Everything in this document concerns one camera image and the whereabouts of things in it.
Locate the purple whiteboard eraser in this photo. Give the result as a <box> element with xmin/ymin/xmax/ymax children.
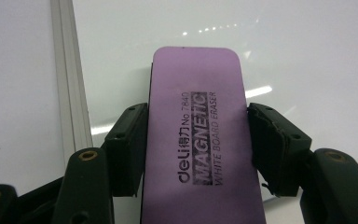
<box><xmin>140</xmin><ymin>46</ymin><xmax>267</xmax><ymax>224</ymax></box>

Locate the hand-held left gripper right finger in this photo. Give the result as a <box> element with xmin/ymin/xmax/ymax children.
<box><xmin>247</xmin><ymin>102</ymin><xmax>312</xmax><ymax>198</ymax></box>

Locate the grey-framed whiteboard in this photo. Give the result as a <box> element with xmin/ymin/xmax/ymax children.
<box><xmin>49</xmin><ymin>0</ymin><xmax>358</xmax><ymax>224</ymax></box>

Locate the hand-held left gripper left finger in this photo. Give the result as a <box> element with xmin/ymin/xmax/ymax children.
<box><xmin>103</xmin><ymin>102</ymin><xmax>149</xmax><ymax>198</ymax></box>

